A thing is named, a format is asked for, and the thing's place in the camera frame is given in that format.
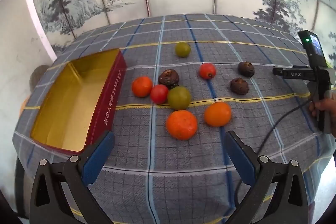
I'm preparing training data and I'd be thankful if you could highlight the person's right hand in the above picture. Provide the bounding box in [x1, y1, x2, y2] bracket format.
[309, 96, 336, 119]

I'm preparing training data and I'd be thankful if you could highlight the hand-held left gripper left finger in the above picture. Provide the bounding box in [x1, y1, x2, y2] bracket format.
[29, 130, 115, 224]

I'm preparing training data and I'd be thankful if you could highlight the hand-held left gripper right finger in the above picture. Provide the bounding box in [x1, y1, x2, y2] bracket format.
[224, 131, 309, 224]

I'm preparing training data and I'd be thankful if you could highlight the orange mandarin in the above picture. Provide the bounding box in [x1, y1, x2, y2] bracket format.
[131, 76, 153, 98]
[204, 102, 232, 127]
[166, 110, 198, 141]

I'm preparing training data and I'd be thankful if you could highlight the red and gold tin box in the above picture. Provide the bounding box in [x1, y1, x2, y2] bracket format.
[30, 49, 127, 153]

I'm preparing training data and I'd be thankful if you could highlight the large dark brown mangosteen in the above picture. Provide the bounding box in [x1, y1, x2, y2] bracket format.
[158, 69, 180, 88]

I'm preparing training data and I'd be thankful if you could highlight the green mandarin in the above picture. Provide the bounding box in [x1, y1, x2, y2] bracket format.
[167, 86, 191, 110]
[175, 42, 191, 58]

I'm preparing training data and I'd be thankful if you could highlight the blue checked tablecloth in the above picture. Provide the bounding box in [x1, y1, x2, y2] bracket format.
[12, 13, 336, 224]

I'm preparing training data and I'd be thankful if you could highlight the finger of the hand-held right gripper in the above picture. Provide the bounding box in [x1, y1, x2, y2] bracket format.
[272, 66, 314, 81]

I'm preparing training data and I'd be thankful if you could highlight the black cable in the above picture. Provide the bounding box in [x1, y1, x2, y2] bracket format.
[234, 101, 314, 211]

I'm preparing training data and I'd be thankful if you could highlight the red tomato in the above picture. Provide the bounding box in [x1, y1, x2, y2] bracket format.
[199, 63, 216, 80]
[150, 84, 169, 105]

